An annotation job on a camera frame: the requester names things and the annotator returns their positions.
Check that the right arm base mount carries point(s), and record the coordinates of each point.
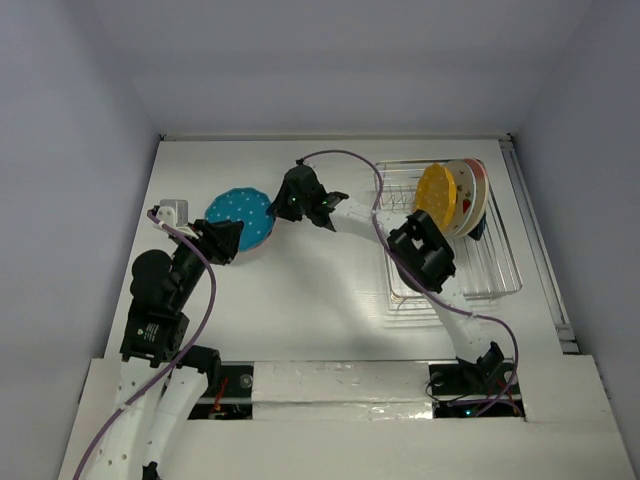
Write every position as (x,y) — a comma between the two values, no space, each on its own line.
(454,397)

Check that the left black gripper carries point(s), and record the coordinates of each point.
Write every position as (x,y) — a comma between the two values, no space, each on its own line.
(219,237)

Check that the wire dish rack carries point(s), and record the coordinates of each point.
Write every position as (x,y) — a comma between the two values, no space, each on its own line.
(397,181)

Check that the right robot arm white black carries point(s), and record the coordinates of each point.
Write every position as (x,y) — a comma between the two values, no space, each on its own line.
(422,256)

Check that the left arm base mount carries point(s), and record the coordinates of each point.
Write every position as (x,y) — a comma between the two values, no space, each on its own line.
(231,399)

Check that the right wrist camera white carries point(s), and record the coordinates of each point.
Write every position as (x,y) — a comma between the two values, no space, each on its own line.
(305,162)

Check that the clear drip tray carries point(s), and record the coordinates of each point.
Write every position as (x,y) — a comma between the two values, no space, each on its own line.
(485,269)

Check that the blue dotted plate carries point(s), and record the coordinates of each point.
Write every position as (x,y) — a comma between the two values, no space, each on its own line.
(249,206)

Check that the yellow dotted plate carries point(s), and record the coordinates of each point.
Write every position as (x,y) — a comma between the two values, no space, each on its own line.
(436,195)

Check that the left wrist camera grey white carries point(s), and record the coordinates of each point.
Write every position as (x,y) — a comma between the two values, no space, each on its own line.
(172,212)

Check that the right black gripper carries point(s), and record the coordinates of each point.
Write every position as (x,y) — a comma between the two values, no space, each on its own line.
(295,187)

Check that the white plate red rim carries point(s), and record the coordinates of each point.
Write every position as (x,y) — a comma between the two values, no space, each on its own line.
(476,213)

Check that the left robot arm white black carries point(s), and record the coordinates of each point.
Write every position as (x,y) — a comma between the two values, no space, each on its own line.
(162,373)

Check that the white patterned plate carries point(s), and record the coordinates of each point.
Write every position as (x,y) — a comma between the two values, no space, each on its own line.
(465,199)

